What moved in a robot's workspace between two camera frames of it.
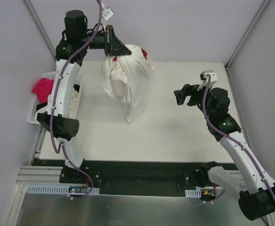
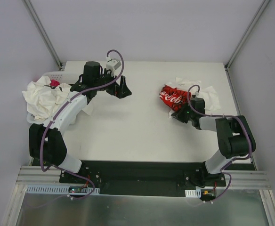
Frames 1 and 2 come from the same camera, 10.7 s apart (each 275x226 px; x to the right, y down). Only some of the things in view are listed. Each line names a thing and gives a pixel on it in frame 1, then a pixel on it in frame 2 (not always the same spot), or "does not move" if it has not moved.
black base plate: [137, 178] does not move
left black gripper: [107, 40] → [116, 89]
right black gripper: [193, 94] → [180, 114]
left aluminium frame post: [41, 28] does not move
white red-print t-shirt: [125, 77] → [176, 93]
